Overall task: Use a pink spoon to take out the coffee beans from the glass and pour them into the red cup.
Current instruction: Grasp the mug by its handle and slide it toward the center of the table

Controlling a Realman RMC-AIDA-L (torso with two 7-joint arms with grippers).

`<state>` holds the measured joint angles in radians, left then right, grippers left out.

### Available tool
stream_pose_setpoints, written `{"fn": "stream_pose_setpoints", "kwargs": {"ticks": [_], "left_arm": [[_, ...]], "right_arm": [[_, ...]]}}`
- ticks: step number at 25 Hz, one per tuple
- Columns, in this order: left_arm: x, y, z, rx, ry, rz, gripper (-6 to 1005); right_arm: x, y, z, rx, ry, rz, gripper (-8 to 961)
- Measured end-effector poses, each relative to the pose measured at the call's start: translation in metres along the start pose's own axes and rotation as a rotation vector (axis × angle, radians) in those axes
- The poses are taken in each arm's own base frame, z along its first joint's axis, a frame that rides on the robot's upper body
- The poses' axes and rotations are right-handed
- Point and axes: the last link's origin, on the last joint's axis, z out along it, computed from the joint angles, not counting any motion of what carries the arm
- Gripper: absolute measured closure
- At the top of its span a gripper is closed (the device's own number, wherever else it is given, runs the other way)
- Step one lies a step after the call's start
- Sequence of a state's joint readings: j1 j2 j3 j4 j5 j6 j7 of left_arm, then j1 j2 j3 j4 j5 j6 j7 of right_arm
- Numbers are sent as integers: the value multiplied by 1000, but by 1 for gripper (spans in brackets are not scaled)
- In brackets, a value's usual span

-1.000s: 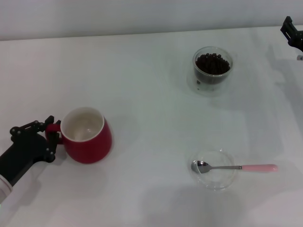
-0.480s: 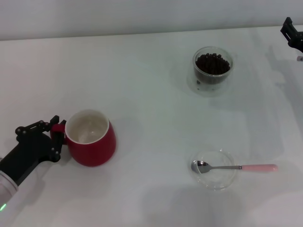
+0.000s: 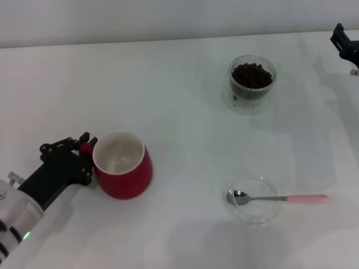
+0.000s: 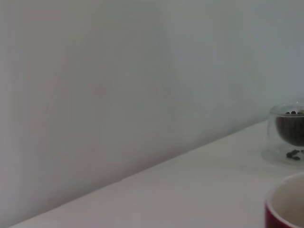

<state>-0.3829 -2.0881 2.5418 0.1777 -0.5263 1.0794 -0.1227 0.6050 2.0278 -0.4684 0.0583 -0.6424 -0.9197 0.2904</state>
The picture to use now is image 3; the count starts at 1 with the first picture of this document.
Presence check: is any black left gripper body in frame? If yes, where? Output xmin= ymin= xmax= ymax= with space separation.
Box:
xmin=18 ymin=151 xmax=82 ymax=211

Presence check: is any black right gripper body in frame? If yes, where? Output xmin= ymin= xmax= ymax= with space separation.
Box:
xmin=340 ymin=40 xmax=359 ymax=68

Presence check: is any red ceramic mug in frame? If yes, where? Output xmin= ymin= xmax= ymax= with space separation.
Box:
xmin=79 ymin=131 xmax=154 ymax=200

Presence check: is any pink-handled metal spoon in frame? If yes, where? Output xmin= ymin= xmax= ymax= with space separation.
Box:
xmin=225 ymin=189 xmax=329 ymax=207

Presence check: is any pile of coffee beans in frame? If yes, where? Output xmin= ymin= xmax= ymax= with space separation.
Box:
xmin=231 ymin=63 xmax=273 ymax=100

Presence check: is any clear glass saucer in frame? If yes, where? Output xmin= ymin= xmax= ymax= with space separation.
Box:
xmin=219 ymin=175 xmax=282 ymax=227

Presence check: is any clear double-wall glass cup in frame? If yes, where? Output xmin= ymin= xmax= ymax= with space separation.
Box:
xmin=221 ymin=55 xmax=277 ymax=115

